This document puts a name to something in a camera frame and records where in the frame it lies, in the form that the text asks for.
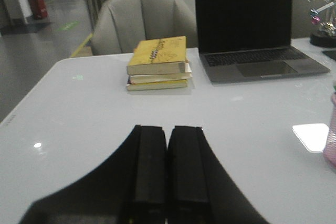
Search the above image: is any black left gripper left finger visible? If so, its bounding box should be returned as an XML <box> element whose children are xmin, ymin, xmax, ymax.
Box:
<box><xmin>20</xmin><ymin>125</ymin><xmax>166</xmax><ymax>223</ymax></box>

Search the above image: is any grey open laptop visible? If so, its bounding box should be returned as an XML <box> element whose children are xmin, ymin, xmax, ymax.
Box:
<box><xmin>195</xmin><ymin>0</ymin><xmax>329</xmax><ymax>83</ymax></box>

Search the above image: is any middle cream book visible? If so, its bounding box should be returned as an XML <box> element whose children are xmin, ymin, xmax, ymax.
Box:
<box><xmin>129</xmin><ymin>62</ymin><xmax>192</xmax><ymax>84</ymax></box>

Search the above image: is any grey armchair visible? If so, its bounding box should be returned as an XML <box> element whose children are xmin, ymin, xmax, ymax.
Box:
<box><xmin>91</xmin><ymin>0</ymin><xmax>198</xmax><ymax>55</ymax></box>
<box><xmin>291</xmin><ymin>0</ymin><xmax>327</xmax><ymax>38</ymax></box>

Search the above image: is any pink mesh pen holder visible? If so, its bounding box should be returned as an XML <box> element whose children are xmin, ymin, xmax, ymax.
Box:
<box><xmin>323</xmin><ymin>93</ymin><xmax>335</xmax><ymax>168</ymax></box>

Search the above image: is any top yellow book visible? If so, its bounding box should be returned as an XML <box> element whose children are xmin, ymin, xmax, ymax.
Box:
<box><xmin>127</xmin><ymin>36</ymin><xmax>187</xmax><ymax>76</ymax></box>

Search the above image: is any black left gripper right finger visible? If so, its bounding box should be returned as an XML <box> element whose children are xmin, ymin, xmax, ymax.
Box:
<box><xmin>167</xmin><ymin>126</ymin><xmax>267</xmax><ymax>223</ymax></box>

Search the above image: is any left grey armchair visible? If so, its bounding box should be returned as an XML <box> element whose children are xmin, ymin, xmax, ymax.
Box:
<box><xmin>91</xmin><ymin>0</ymin><xmax>198</xmax><ymax>55</ymax></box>

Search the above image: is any yellow book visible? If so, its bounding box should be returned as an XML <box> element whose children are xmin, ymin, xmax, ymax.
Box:
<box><xmin>126</xmin><ymin>80</ymin><xmax>188</xmax><ymax>91</ymax></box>
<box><xmin>127</xmin><ymin>36</ymin><xmax>187</xmax><ymax>76</ymax></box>

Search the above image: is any right grey armchair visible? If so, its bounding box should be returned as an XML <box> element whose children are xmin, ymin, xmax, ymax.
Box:
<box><xmin>291</xmin><ymin>0</ymin><xmax>327</xmax><ymax>38</ymax></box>

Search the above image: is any bottom yellow book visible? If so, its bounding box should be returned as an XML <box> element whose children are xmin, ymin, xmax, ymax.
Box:
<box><xmin>126</xmin><ymin>80</ymin><xmax>188</xmax><ymax>91</ymax></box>

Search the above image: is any ferris wheel desk ornament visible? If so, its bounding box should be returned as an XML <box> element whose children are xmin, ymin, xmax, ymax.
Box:
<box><xmin>307</xmin><ymin>0</ymin><xmax>335</xmax><ymax>48</ymax></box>

